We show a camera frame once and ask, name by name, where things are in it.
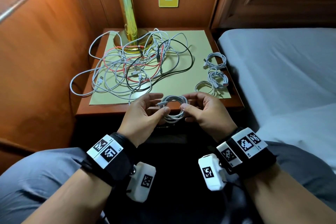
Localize person's left hand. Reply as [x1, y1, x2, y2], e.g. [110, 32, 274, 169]
[117, 93, 171, 148]

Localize person's right hand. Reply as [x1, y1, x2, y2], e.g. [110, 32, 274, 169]
[181, 92, 238, 143]

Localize white cable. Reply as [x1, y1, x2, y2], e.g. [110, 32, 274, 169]
[203, 52, 227, 69]
[156, 95, 190, 124]
[195, 81, 223, 98]
[208, 70, 229, 89]

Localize person's right forearm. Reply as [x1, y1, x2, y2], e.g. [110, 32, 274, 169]
[243, 165, 336, 224]

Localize person's left forearm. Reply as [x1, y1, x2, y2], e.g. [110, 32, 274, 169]
[22, 169, 113, 224]

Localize wooden nightstand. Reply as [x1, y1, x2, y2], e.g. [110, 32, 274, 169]
[76, 27, 244, 117]

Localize black wristband with marker tags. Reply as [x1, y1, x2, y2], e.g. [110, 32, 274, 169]
[81, 132, 137, 187]
[216, 127, 277, 180]

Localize beige table mat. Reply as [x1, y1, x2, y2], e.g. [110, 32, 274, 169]
[89, 30, 232, 106]

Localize bed with grey sheet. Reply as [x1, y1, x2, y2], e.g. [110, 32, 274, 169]
[217, 27, 336, 174]

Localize brass lamp stand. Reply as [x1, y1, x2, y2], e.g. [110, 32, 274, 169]
[111, 0, 154, 54]

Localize person's grey trousers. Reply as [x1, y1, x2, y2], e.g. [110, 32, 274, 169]
[0, 141, 336, 224]

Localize black cable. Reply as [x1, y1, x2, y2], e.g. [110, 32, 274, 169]
[125, 39, 194, 92]

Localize red cable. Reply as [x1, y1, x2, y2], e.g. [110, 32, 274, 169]
[103, 45, 166, 83]

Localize tangle of white cables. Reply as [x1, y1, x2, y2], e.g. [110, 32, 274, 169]
[69, 28, 193, 105]

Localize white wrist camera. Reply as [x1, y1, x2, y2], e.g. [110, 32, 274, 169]
[126, 162, 156, 203]
[198, 154, 227, 191]

